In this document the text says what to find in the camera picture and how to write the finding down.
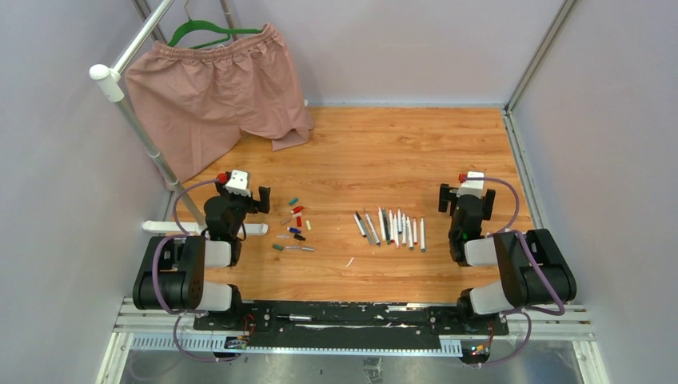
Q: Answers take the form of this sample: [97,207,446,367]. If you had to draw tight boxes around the grey capped marker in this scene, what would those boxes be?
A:
[364,210,381,246]

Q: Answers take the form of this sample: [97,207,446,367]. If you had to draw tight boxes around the clear green gel pen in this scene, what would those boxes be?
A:
[381,208,391,244]

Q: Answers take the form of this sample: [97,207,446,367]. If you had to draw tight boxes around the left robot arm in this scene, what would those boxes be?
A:
[132,184,271,330]

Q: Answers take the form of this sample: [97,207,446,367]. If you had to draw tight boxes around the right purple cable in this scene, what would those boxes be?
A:
[477,176,566,369]

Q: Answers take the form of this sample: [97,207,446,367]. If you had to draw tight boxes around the white acrylic marker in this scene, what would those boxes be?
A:
[390,213,400,248]

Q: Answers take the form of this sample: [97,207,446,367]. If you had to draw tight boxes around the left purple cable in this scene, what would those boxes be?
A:
[151,178,250,364]

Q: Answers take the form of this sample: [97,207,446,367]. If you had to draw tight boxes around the green clothes hanger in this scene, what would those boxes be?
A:
[166,1,264,50]

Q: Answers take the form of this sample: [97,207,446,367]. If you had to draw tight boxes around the purple cable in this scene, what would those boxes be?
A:
[151,178,250,364]
[477,176,566,369]

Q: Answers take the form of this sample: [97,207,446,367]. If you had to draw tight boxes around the green capped white marker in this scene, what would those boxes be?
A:
[405,216,414,250]

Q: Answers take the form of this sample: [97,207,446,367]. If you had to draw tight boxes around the yellow capped white marker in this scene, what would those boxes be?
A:
[377,206,387,244]

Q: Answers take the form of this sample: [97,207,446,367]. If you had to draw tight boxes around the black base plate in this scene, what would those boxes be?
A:
[193,301,509,350]

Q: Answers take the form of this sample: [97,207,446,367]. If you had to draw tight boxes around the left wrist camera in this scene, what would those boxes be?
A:
[225,170,252,197]

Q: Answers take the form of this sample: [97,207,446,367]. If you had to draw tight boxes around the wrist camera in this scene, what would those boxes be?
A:
[456,171,485,198]
[225,170,252,197]

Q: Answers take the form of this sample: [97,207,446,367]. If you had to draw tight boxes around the blue capped white marker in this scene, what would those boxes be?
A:
[396,208,403,234]

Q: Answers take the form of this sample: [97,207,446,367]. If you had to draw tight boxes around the white clothes rack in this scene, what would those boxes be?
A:
[89,0,269,236]

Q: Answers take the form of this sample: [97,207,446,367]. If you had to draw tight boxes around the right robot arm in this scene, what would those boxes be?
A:
[438,180,577,334]

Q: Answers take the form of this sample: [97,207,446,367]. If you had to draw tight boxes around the teal capped white marker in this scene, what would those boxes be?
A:
[419,218,427,252]

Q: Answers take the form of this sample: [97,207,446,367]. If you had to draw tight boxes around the red capped white marker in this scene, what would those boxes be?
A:
[412,218,419,245]

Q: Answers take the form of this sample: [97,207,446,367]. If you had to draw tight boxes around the pink shorts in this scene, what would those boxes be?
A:
[124,23,313,182]

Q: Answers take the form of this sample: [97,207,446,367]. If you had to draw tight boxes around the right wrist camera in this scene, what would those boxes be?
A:
[456,171,485,198]

